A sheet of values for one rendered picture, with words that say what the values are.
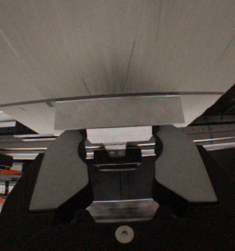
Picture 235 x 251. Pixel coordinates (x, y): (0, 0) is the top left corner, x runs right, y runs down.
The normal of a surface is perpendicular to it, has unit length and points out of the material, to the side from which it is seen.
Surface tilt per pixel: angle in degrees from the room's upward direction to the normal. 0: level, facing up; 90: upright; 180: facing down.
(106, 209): 90
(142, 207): 90
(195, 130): 90
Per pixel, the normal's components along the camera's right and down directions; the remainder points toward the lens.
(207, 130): -0.03, -0.33
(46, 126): 0.04, 0.94
